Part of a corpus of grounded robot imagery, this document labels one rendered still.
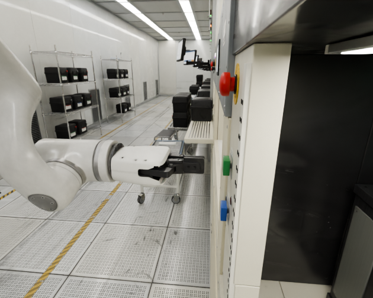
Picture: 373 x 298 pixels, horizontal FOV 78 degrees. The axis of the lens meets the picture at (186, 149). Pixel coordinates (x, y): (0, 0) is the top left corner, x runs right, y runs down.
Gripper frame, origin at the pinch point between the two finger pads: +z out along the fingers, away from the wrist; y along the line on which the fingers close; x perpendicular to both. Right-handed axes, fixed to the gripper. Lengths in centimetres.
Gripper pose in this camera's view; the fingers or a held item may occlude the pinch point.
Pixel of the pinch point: (194, 164)
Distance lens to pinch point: 45.3
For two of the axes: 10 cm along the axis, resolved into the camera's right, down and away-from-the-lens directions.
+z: 10.0, 0.3, -0.9
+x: 0.0, -9.5, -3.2
